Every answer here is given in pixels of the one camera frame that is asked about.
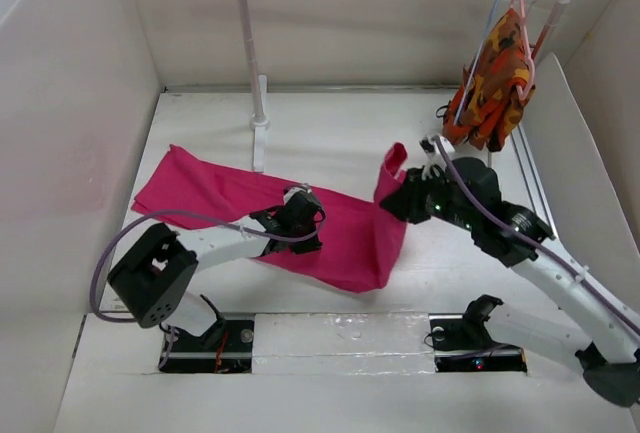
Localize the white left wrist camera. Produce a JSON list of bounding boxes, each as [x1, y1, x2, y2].
[[283, 183, 312, 204]]

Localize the light blue wire hanger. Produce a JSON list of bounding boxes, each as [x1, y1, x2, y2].
[[453, 0, 500, 126]]

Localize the orange camouflage shorts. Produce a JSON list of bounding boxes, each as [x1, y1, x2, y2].
[[442, 9, 535, 152]]

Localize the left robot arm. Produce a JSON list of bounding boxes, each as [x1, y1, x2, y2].
[[107, 185, 326, 329]]

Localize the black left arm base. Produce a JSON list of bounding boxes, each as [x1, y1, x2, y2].
[[158, 294, 256, 374]]

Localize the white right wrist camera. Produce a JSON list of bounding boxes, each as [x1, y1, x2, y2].
[[419, 134, 455, 160]]

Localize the pink trousers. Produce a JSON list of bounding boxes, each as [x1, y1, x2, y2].
[[132, 143, 407, 293]]

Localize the aluminium table edge rail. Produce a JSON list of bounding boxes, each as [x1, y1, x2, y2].
[[512, 126, 557, 236]]

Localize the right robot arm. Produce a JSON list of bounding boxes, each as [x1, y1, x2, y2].
[[381, 157, 639, 408]]

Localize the pink plastic hanger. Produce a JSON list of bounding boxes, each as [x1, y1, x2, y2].
[[510, 0, 536, 101]]

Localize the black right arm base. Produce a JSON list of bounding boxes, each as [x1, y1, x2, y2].
[[423, 295, 528, 374]]

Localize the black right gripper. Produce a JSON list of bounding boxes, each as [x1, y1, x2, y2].
[[386, 165, 480, 233]]

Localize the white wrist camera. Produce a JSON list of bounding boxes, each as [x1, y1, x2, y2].
[[419, 134, 455, 160], [283, 183, 312, 204]]

